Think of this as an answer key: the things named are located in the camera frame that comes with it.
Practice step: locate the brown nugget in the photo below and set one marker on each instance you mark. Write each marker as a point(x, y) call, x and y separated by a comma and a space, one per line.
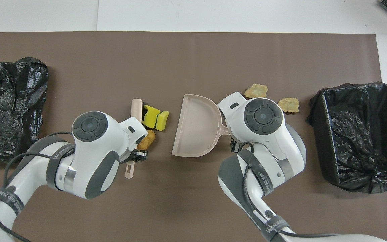
point(147, 139)

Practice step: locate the wide yellow green sponge piece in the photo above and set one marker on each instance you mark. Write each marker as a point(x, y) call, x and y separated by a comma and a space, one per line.
point(151, 116)

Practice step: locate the narrow yellow green sponge piece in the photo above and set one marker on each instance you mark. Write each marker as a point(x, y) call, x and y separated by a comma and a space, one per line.
point(162, 121)

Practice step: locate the pink plastic dustpan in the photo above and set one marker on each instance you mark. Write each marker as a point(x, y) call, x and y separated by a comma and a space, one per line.
point(195, 127)

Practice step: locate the beige hand brush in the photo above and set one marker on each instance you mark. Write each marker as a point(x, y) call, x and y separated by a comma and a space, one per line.
point(136, 107)

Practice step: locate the tan paper scrap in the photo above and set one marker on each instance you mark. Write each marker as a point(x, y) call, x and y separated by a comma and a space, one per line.
point(256, 90)
point(288, 105)

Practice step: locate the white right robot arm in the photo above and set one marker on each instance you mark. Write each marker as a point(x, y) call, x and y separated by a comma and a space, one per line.
point(264, 151)

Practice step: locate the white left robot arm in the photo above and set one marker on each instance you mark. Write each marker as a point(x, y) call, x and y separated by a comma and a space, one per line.
point(89, 161)

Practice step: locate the open bin with black liner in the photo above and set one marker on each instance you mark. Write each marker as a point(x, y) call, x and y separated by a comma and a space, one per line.
point(358, 141)

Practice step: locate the covered black plastic bag bin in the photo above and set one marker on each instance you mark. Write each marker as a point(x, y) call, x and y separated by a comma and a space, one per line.
point(8, 107)

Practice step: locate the brown table mat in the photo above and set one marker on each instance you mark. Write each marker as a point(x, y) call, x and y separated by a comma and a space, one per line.
point(193, 50)

